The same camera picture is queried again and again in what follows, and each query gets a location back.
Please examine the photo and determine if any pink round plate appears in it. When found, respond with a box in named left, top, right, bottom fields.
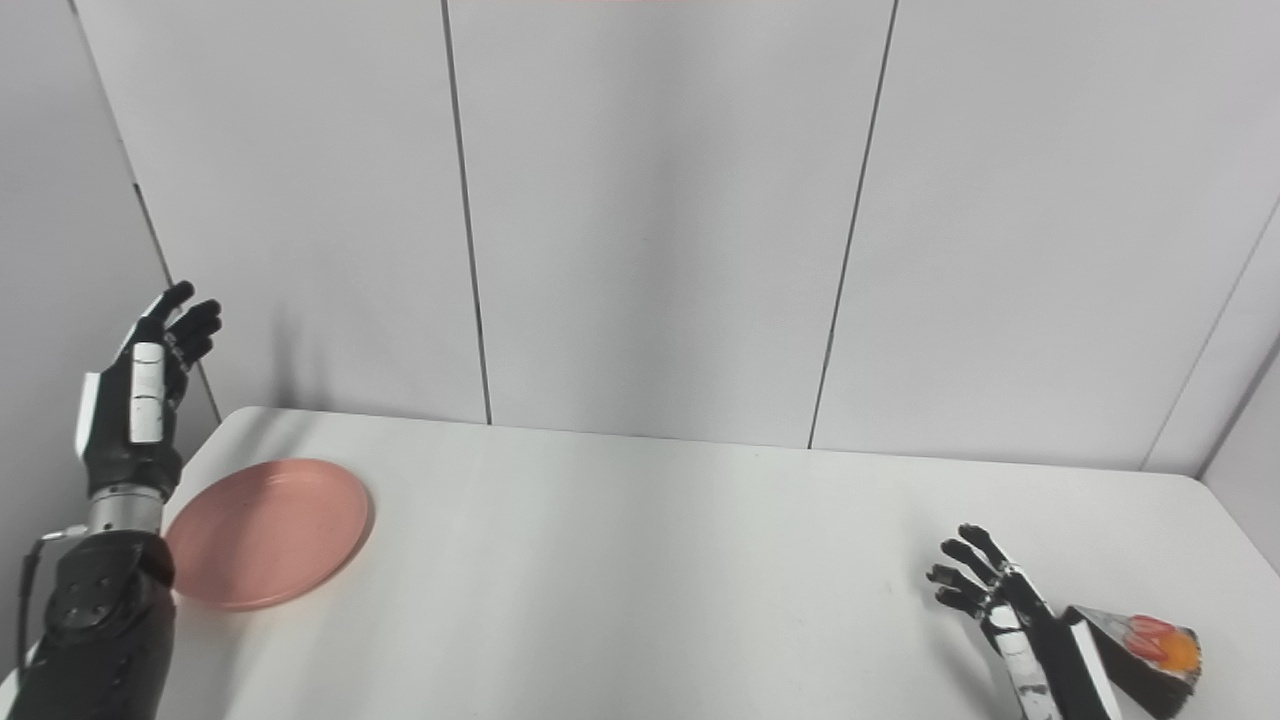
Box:
left=163, top=458, right=374, bottom=612

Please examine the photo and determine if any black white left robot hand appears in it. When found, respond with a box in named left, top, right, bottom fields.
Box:
left=75, top=281, right=223, bottom=501

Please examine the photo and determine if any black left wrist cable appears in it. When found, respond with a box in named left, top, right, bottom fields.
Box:
left=14, top=525, right=91, bottom=683

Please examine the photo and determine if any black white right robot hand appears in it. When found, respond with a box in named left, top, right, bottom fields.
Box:
left=926, top=524, right=1126, bottom=720

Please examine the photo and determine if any chocolate cake slice with fruit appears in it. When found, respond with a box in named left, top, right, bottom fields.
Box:
left=1060, top=605, right=1202, bottom=720

